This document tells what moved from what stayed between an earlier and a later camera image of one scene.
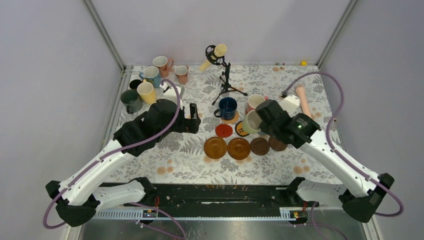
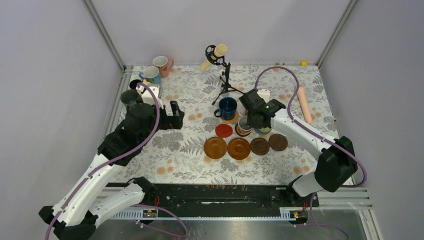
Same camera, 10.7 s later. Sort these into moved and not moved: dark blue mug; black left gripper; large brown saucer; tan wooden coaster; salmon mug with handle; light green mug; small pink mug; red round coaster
Moved: light green mug; small pink mug; black left gripper
Not moved: large brown saucer; tan wooden coaster; red round coaster; salmon mug with handle; dark blue mug
